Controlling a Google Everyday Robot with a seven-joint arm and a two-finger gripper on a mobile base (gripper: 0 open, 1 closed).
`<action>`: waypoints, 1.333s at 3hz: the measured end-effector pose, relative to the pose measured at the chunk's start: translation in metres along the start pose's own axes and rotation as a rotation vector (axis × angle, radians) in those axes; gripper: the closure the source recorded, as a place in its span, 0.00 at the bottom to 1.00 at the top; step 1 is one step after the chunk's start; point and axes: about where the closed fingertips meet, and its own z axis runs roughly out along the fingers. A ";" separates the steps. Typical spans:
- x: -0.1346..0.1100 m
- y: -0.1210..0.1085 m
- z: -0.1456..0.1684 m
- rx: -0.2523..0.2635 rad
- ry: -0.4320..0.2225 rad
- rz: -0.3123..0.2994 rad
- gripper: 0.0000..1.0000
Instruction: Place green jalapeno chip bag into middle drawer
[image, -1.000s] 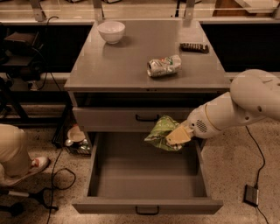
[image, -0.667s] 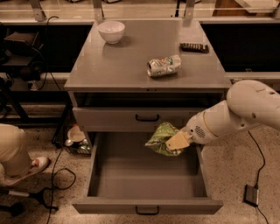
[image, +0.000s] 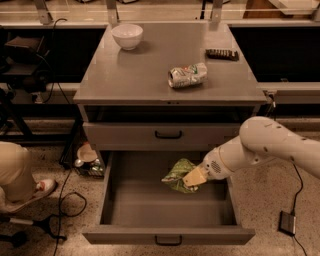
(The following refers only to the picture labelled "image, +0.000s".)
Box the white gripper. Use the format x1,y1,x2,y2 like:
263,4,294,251
183,147,233,187

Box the green jalapeno chip bag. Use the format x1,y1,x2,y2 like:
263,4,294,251
162,158,199,193

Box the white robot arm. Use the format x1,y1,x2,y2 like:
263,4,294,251
183,116,320,187

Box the open grey middle drawer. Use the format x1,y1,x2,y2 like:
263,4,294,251
83,151,255,246

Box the grey drawer cabinet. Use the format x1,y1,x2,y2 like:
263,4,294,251
72,21,268,160

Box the closed grey top drawer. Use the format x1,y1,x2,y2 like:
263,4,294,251
83,122,240,151

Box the black power adapter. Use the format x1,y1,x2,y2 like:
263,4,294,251
278,211,296,237

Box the dark snack bar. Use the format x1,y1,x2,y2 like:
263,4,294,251
205,49,239,61

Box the white red sneaker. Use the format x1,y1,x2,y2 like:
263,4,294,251
33,179,57,199

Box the white ceramic bowl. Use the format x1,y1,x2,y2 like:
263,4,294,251
111,24,143,50

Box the person leg beige trousers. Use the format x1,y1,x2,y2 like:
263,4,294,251
0,142,36,213

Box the black chair base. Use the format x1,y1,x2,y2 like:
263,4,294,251
0,213,68,249

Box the black equipment on shelf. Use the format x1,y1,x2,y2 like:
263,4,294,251
0,29,52,93

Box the black floor cable right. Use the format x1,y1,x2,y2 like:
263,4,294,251
289,163,309,256

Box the black floor cable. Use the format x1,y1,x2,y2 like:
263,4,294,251
289,163,309,256
52,168,88,256

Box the black wire basket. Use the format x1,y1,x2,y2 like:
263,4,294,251
59,126,104,178

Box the black floor cable left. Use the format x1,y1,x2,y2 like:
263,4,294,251
52,168,88,256

